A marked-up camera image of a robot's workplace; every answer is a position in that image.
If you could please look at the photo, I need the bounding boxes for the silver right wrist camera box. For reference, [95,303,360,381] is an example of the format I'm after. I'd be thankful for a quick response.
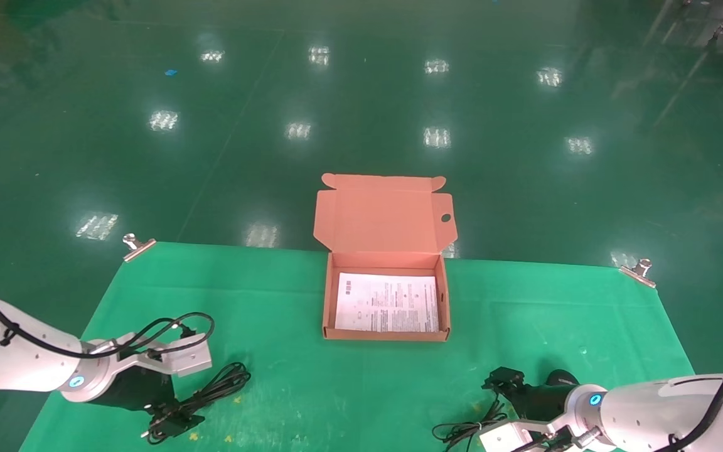
[479,419,588,452]

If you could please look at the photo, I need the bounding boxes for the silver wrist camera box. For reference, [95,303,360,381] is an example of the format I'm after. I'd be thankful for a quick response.
[479,419,588,452]
[88,331,213,377]

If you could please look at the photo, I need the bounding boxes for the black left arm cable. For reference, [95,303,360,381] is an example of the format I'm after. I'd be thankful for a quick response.
[0,264,215,362]

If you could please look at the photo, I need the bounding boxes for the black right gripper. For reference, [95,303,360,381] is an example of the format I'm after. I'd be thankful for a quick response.
[483,367,582,422]

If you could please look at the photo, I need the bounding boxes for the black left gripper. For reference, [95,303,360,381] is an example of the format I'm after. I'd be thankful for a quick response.
[88,367,205,441]

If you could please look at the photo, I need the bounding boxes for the black data cable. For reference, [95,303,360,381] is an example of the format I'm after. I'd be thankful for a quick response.
[142,362,252,443]

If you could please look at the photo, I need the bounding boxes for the silver metal table clip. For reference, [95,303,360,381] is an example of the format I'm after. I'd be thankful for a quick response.
[122,234,156,262]
[619,258,657,289]

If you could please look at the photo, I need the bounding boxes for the white printed instruction sheet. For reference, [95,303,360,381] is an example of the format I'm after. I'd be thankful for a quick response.
[335,272,440,333]

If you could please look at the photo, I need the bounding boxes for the green table mat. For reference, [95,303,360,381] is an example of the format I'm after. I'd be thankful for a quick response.
[19,242,695,452]

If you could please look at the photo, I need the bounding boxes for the orange cardboard box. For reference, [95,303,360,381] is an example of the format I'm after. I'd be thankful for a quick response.
[313,174,458,342]

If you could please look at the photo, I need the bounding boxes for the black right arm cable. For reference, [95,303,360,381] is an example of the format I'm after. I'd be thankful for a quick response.
[656,348,723,452]

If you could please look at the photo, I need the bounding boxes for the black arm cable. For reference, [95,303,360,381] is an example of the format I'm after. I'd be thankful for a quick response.
[0,264,215,362]
[656,348,723,452]

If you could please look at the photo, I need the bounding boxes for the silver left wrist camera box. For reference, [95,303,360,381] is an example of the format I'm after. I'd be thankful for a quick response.
[88,331,213,377]

